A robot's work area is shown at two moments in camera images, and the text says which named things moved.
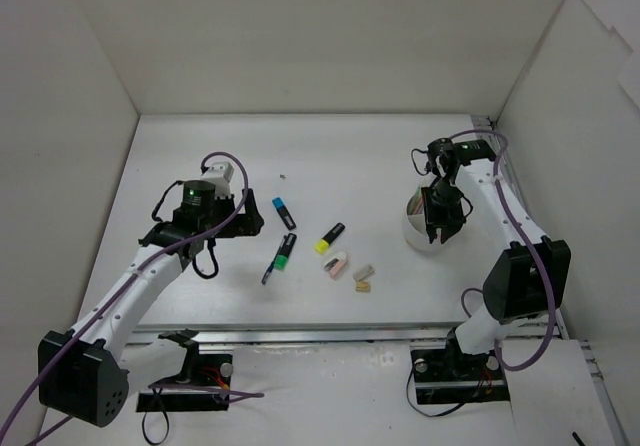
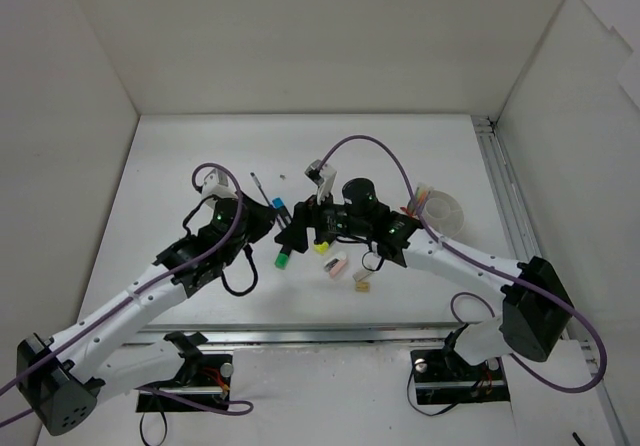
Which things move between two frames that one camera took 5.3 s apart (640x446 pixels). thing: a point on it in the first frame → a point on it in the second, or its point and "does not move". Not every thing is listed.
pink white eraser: [334, 264] does not move
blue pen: [269, 270] → [261, 188]
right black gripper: [444, 217] → [310, 217]
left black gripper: [240, 217] → [257, 214]
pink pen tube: [420, 201] does not move
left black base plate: [213, 369] does not move
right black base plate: [446, 376] does not move
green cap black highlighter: [284, 252] does not move
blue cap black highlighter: [284, 213] does not move
